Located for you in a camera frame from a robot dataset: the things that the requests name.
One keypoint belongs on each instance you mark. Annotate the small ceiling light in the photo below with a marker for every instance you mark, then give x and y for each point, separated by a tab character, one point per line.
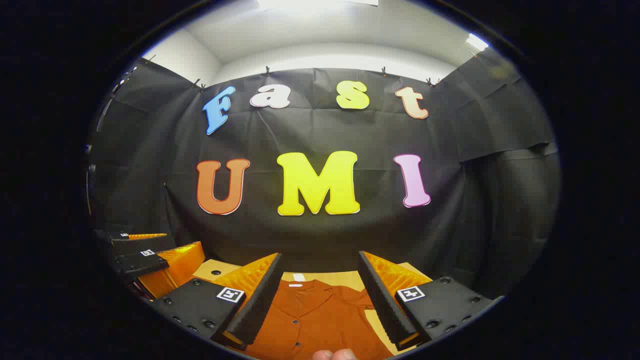
476	41

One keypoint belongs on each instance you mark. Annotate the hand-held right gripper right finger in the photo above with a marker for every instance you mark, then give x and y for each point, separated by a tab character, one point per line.
382	300

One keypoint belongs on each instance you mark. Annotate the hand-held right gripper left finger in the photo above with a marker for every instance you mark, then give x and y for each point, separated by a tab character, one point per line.
257	300

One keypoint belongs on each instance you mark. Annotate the long ceiling light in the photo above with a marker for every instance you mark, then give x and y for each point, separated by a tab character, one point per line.
300	3

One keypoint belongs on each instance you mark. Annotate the orange button-up shirt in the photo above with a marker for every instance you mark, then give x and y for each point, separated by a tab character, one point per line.
310	320

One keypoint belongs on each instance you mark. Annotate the black backdrop cloth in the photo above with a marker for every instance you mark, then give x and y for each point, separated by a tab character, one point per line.
325	240

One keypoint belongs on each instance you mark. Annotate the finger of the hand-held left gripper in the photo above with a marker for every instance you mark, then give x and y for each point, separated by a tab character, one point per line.
142	243
140	262

